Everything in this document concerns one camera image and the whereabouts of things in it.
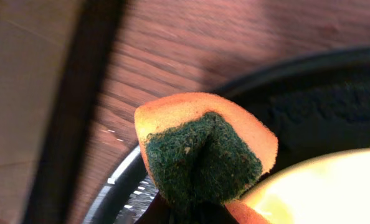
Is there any black rectangular water tray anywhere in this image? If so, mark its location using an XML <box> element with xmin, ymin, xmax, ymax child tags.
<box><xmin>0</xmin><ymin>1</ymin><xmax>125</xmax><ymax>223</ymax></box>

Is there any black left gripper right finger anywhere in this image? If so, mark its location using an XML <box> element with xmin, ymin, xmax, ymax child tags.
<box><xmin>200</xmin><ymin>200</ymin><xmax>272</xmax><ymax>224</ymax></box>

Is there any round black serving tray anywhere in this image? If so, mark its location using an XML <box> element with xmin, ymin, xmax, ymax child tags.
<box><xmin>84</xmin><ymin>47</ymin><xmax>370</xmax><ymax>223</ymax></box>

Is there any yellow plate with sauce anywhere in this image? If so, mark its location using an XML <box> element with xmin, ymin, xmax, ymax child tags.
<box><xmin>241</xmin><ymin>148</ymin><xmax>370</xmax><ymax>224</ymax></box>

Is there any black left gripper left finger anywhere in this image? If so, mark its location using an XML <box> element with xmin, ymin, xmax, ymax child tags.
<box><xmin>135</xmin><ymin>193</ymin><xmax>175</xmax><ymax>224</ymax></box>

